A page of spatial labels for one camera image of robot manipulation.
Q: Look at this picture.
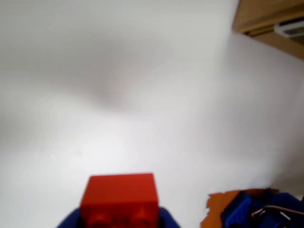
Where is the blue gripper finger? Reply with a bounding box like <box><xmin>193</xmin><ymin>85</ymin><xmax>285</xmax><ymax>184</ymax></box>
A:
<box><xmin>157</xmin><ymin>206</ymin><xmax>181</xmax><ymax>228</ymax></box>
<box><xmin>56</xmin><ymin>208</ymin><xmax>83</xmax><ymax>228</ymax></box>

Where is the red 2x2 toy block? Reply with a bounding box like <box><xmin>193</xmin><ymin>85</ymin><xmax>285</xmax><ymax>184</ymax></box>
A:
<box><xmin>80</xmin><ymin>173</ymin><xmax>160</xmax><ymax>228</ymax></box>

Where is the wooden cabinet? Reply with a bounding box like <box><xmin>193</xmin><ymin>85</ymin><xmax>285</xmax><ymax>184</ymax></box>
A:
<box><xmin>232</xmin><ymin>0</ymin><xmax>304</xmax><ymax>60</ymax></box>

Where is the grey robot arm cable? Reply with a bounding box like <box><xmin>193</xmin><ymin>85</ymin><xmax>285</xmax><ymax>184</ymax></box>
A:
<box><xmin>251</xmin><ymin>205</ymin><xmax>298</xmax><ymax>222</ymax></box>

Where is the white cabinet handle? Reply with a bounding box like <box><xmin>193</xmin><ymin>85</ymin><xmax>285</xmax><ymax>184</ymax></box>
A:
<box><xmin>274</xmin><ymin>19</ymin><xmax>304</xmax><ymax>38</ymax></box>

